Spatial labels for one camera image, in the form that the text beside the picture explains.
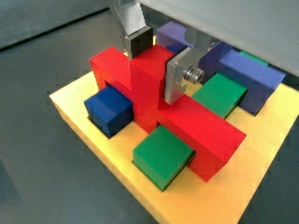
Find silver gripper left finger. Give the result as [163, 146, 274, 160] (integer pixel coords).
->
[107, 0, 153, 59]

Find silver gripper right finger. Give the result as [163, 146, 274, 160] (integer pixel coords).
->
[163, 27, 219, 104]

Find red stepped block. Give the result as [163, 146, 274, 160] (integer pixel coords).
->
[89, 45, 246, 180]

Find yellow puzzle board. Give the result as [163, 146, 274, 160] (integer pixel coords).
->
[51, 70, 299, 224]

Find purple blue block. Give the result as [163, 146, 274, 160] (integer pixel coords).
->
[156, 22, 286, 116]

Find dark blue block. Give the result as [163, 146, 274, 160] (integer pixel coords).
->
[84, 86, 135, 138]

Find green block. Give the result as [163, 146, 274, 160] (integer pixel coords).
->
[131, 50, 271, 192]

